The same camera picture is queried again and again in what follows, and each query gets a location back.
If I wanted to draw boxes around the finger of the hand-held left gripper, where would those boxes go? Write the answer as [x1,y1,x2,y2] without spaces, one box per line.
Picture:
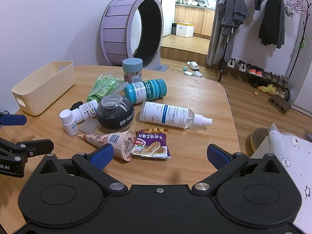
[0,111,27,128]
[0,137,54,163]

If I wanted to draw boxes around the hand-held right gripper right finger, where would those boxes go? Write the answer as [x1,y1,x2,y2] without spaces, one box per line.
[192,144,288,195]

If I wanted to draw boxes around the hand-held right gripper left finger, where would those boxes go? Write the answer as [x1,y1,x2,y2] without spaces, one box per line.
[36,144,128,197]

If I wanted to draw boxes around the ice cream cone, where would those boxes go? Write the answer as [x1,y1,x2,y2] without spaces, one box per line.
[77,130,137,162]

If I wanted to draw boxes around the translucent small plastic box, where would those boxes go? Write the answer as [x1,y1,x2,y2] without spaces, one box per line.
[80,122,103,134]

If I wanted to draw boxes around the small white pill bottle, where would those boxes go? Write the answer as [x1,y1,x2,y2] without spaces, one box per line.
[60,109,79,136]

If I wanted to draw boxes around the white bottle with coloured label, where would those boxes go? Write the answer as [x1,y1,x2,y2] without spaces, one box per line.
[71,99,99,123]

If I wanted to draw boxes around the cream plastic storage basket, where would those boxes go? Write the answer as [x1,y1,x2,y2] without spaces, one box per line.
[12,61,76,116]

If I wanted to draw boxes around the purple peanut snack packet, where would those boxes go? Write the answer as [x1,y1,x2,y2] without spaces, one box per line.
[131,128,171,160]

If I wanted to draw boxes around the clear bag of green sachets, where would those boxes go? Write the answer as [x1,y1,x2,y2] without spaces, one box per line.
[86,72,129,103]

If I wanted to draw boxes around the clear spray bottle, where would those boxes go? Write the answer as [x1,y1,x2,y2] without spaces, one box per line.
[140,101,213,129]

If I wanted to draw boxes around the teal-capped supplement bottle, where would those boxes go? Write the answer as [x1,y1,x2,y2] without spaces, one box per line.
[124,79,167,104]

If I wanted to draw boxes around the blue-lidded cotton swab jar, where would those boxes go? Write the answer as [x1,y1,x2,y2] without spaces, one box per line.
[122,58,143,83]

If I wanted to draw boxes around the round cork scratcher board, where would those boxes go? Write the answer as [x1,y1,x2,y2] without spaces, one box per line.
[251,127,270,153]

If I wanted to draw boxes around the white printed bed sheet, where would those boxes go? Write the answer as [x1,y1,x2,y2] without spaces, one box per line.
[249,123,312,234]

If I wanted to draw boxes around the brown cat scratcher block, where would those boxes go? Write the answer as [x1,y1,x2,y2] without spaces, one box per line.
[268,95,292,115]

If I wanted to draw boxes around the yellow duck toy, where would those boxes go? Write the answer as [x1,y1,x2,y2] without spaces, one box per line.
[258,84,276,96]

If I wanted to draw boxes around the pair of white slippers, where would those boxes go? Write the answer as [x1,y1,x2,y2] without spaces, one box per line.
[184,71,206,79]

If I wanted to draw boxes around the row of shoes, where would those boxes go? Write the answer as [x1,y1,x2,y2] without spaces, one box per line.
[227,58,289,89]

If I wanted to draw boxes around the black metal clothes rack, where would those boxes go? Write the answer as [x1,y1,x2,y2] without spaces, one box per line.
[218,0,309,83]

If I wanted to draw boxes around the white wardrobe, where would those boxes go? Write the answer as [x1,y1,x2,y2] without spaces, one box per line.
[292,73,312,111]

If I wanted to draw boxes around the purple cat exercise wheel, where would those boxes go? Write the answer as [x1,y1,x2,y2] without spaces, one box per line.
[99,0,169,72]

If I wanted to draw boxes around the white foam box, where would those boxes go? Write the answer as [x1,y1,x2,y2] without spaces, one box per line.
[176,22,195,38]

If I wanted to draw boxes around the wooden kitchen cabinet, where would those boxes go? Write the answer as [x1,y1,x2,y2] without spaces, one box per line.
[174,4,216,38]

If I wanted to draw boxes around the black hanging jacket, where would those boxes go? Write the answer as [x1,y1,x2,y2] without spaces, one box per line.
[258,0,285,49]

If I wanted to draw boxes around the grey hanging clothes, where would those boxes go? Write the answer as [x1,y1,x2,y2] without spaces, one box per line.
[218,0,249,37]

